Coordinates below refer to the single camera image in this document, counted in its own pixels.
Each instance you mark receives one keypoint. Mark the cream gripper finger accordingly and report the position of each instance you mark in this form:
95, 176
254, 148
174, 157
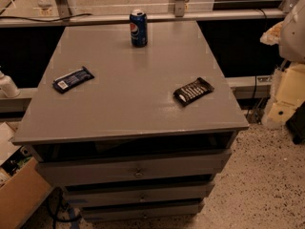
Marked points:
287, 93
272, 35

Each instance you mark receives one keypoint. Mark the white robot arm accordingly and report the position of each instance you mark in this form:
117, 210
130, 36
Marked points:
291, 43

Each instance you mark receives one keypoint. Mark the top grey drawer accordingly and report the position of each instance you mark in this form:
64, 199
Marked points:
118, 169

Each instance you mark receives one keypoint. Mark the grey drawer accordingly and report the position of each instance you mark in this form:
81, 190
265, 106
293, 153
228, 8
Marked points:
154, 193
118, 169
186, 207

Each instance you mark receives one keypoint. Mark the blue pepsi soda can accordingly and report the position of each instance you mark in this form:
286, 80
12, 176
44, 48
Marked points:
138, 28

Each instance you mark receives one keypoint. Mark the middle grey drawer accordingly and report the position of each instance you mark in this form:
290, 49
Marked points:
154, 193

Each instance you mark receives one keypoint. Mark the bottom grey drawer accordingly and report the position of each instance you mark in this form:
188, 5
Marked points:
186, 207

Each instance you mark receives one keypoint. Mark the grey drawer cabinet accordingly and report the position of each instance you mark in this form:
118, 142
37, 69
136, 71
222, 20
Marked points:
128, 109

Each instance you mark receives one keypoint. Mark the brown cardboard box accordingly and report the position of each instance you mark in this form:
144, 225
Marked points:
22, 189

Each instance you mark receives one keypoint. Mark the white cylindrical post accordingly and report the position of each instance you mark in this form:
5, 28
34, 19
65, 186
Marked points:
7, 86

